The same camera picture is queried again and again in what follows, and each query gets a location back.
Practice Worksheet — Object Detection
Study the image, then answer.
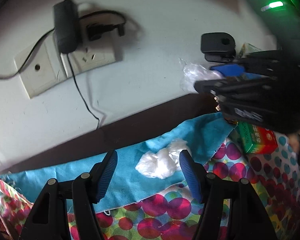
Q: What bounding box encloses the right hand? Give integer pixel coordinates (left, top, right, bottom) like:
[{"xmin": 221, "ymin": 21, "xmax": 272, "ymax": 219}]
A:
[{"xmin": 287, "ymin": 129, "xmax": 300, "ymax": 153}]

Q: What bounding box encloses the white crumpled plastic bag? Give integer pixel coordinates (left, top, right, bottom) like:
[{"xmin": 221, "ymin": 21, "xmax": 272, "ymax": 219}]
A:
[{"xmin": 135, "ymin": 138, "xmax": 191, "ymax": 179}]

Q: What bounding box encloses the blue cloth strip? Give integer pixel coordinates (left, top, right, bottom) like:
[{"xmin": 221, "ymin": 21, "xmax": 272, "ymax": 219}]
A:
[{"xmin": 0, "ymin": 113, "xmax": 234, "ymax": 212}]

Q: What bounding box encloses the clear bag with blue items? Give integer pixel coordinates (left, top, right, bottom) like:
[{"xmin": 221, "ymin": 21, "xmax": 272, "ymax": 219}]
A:
[{"xmin": 237, "ymin": 42, "xmax": 262, "ymax": 59}]

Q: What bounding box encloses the green red medicine box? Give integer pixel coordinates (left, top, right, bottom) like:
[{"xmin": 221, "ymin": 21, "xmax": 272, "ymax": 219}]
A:
[{"xmin": 238, "ymin": 121, "xmax": 278, "ymax": 154}]

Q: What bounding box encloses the crumpled clear plastic wrap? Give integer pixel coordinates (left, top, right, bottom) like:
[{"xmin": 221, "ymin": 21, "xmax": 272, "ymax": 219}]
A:
[{"xmin": 179, "ymin": 59, "xmax": 223, "ymax": 94}]

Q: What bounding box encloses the polka dot colourful cloth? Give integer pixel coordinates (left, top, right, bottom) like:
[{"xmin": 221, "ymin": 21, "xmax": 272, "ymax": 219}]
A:
[{"xmin": 0, "ymin": 133, "xmax": 300, "ymax": 239}]

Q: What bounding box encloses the black power adapter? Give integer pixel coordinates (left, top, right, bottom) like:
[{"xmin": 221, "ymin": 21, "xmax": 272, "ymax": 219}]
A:
[{"xmin": 53, "ymin": 0, "xmax": 82, "ymax": 54}]

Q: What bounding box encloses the small black clip camera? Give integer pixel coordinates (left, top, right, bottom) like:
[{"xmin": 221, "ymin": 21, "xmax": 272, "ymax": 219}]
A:
[{"xmin": 200, "ymin": 32, "xmax": 236, "ymax": 63}]

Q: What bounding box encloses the beige wall socket plate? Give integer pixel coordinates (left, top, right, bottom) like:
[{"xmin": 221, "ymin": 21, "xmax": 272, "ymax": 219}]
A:
[{"xmin": 20, "ymin": 33, "xmax": 116, "ymax": 99}]

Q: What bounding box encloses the black cable on wall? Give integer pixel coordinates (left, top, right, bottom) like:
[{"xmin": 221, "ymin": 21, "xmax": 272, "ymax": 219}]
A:
[{"xmin": 0, "ymin": 10, "xmax": 127, "ymax": 131}]

